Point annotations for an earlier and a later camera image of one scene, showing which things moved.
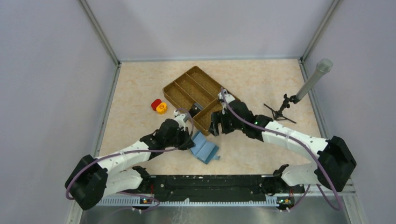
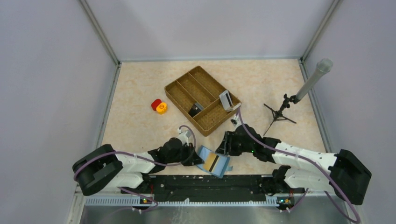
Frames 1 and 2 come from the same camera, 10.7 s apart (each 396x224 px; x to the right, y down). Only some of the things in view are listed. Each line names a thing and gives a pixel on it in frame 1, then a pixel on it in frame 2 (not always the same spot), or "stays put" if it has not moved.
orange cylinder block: x=161 y=108 stays put
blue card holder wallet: x=203 y=150 -> x=215 y=164
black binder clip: x=195 y=109 stays put
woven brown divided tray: x=195 y=86 stays put
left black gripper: x=187 y=143 -> x=190 y=150
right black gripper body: x=228 y=124 -> x=238 y=147
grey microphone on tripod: x=324 y=66 stays put
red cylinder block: x=155 y=103 stays put
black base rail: x=180 y=187 stays put
